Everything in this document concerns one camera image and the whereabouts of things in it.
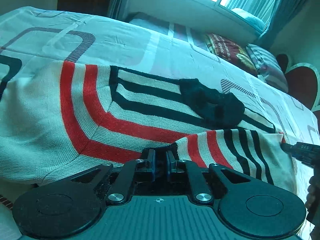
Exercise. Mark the red black striped knit sweater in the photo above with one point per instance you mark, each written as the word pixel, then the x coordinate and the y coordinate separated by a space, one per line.
pixel 70 117

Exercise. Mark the dark red folded blanket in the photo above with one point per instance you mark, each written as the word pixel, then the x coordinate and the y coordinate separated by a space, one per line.
pixel 231 52

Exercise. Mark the red scalloped headboard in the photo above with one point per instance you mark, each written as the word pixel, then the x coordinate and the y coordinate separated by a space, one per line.
pixel 303 81

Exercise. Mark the person's right hand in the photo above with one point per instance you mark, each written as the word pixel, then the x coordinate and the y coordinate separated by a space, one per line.
pixel 310 199

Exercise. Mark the striped grey pillow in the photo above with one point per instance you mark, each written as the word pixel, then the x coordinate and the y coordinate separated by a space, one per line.
pixel 267 67

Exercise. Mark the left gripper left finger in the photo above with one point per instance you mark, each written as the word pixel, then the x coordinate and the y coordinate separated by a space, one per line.
pixel 131 175

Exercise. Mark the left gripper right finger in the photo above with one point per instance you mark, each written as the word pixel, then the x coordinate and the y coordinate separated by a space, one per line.
pixel 188 177

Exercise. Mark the light blue bundle on sill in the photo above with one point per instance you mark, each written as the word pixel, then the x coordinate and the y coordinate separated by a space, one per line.
pixel 251 19

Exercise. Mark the teal right curtain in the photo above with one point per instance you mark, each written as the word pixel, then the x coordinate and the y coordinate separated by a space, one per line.
pixel 282 13

